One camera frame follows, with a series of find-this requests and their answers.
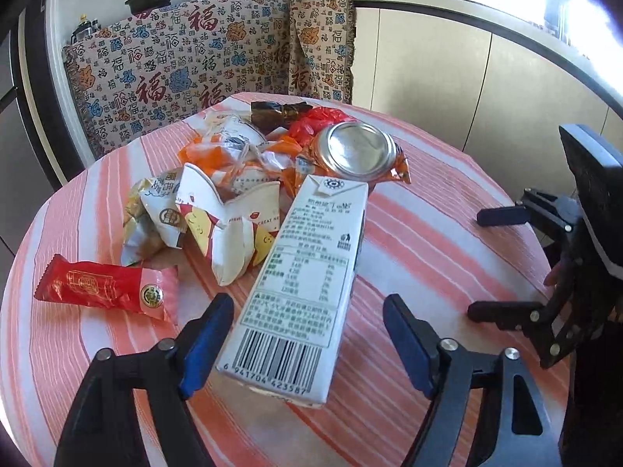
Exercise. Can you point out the white milk carton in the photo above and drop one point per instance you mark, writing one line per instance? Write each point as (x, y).
(301, 277)

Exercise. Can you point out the red snack packet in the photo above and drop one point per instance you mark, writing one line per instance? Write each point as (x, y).
(92, 284)

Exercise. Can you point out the dark brown clear wrapper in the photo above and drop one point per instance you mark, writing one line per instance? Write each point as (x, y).
(272, 114)

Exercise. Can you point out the person's right hand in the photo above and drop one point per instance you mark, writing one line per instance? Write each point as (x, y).
(552, 276)

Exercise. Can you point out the crushed silver can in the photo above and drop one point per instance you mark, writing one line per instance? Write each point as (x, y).
(357, 148)

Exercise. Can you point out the printed blanket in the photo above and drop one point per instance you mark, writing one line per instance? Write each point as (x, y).
(160, 73)

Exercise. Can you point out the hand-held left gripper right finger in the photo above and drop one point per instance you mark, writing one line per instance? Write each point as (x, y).
(409, 345)

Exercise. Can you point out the glass kettle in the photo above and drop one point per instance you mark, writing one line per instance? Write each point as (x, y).
(85, 29)

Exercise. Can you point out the yellow white snack bag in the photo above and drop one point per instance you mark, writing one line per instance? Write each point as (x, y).
(155, 219)

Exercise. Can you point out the red plastic bag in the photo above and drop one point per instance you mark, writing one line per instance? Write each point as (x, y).
(311, 124)

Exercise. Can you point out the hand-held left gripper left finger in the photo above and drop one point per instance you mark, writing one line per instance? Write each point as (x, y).
(207, 345)

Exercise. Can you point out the orange striped tablecloth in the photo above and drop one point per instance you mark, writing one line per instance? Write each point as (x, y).
(413, 253)

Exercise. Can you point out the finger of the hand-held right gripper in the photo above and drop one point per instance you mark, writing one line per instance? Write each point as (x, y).
(501, 312)
(501, 216)

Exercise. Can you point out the orange chip bag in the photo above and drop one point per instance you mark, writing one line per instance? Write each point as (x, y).
(401, 168)

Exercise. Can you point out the cream kitchen cabinet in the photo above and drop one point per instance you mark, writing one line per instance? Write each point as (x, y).
(428, 68)

